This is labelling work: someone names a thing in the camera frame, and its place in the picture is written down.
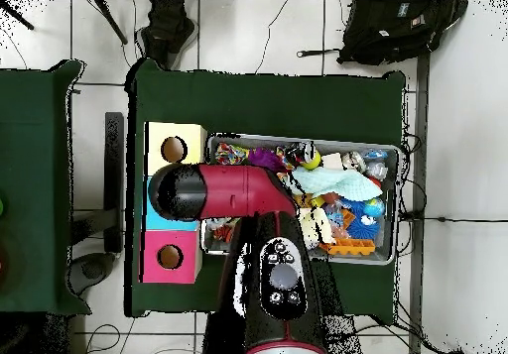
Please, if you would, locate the clear plastic bottle blue label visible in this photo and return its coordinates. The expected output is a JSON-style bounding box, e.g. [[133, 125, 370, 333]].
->
[[322, 201, 346, 228]]

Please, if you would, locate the blue fuzzy toy with eyes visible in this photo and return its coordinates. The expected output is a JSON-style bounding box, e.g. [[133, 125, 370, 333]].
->
[[341, 196, 382, 241]]

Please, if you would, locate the black floor cable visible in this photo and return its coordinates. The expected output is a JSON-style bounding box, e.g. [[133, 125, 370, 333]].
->
[[398, 210, 508, 225]]

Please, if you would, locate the crushed black can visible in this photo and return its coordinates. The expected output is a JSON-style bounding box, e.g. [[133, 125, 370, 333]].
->
[[284, 140, 318, 165]]

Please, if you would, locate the orange striped tiger plush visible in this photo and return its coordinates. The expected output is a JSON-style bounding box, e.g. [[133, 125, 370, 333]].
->
[[209, 218, 239, 244]]

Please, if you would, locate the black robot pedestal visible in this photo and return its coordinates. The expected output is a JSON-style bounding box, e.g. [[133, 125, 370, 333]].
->
[[201, 313, 247, 354]]

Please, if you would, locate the black backpack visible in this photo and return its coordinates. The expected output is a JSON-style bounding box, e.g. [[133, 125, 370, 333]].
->
[[336, 0, 469, 66]]

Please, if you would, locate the grey stand foot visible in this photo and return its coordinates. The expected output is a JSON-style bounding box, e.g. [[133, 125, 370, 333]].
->
[[64, 251, 117, 296]]

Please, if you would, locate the wooden box with three holes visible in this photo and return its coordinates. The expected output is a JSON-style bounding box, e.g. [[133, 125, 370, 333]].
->
[[139, 121, 208, 284]]

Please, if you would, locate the orange plastic tray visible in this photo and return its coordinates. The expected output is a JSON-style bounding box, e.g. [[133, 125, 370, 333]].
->
[[319, 237, 377, 257]]

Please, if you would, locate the person's foot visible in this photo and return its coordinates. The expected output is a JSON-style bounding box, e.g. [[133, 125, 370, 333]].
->
[[134, 0, 199, 71]]

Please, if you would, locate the purple spiky rubber ball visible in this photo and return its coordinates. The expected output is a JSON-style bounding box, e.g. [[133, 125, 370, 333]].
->
[[247, 147, 285, 172]]

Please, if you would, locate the black tripod leg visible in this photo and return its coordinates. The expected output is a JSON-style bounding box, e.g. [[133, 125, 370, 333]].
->
[[0, 0, 35, 31], [92, 0, 129, 46]]

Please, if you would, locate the black standing panel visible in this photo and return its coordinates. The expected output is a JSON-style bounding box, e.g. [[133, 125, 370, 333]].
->
[[103, 111, 125, 254]]

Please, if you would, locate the dark green table cloth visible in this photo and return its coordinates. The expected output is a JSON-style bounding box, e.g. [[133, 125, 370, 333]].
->
[[124, 58, 407, 325], [0, 59, 92, 316]]

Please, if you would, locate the cream cloth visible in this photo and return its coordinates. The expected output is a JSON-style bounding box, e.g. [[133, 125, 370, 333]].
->
[[299, 206, 334, 250]]

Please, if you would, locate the mint green cloth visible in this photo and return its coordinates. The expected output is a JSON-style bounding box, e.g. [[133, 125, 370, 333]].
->
[[291, 167, 384, 202]]

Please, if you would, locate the clear mesh bin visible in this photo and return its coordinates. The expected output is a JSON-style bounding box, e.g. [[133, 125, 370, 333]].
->
[[199, 132, 401, 267]]

